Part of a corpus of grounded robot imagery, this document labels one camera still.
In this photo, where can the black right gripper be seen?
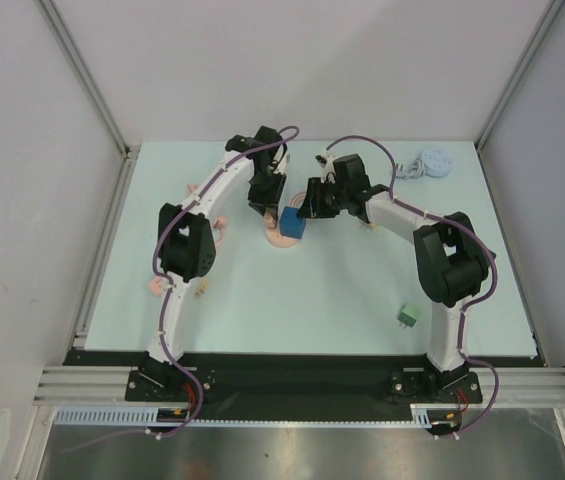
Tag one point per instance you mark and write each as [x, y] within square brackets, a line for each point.
[313, 198]

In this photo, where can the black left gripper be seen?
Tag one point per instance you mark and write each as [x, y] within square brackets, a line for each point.
[260, 203]

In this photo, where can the blue cube socket adapter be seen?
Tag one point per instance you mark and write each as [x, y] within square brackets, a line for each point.
[291, 225]

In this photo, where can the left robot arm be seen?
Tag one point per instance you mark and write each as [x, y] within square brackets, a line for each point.
[186, 248]

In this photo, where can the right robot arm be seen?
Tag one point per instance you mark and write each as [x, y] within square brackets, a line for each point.
[451, 262]

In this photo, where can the tan cube plug adapter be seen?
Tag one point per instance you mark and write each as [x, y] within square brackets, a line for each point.
[201, 288]

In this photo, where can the green plug adapter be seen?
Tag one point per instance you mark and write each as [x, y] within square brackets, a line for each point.
[409, 315]

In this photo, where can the round pink power strip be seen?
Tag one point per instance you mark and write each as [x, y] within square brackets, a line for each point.
[273, 234]

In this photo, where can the round blue power strip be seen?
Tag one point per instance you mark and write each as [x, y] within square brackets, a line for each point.
[434, 162]

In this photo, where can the long pink power strip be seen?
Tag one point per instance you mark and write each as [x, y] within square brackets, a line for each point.
[156, 286]

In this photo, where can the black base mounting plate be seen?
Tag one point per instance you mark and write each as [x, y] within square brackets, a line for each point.
[297, 388]

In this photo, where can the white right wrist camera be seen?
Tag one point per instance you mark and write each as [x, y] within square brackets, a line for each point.
[326, 161]

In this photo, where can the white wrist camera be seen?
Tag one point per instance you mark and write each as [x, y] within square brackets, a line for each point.
[280, 163]
[326, 161]

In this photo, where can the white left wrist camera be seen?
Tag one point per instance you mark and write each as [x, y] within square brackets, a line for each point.
[280, 163]

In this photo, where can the left aluminium side rail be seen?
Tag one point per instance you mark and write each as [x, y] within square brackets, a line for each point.
[89, 295]

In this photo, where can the aluminium front frame rail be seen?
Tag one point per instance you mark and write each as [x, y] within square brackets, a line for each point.
[100, 385]

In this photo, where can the left aluminium frame post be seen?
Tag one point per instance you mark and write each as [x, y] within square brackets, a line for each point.
[75, 59]

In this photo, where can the aluminium frame post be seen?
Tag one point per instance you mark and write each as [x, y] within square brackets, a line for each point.
[75, 59]
[550, 16]

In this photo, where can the right aluminium frame post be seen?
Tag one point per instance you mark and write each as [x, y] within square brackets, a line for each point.
[550, 16]

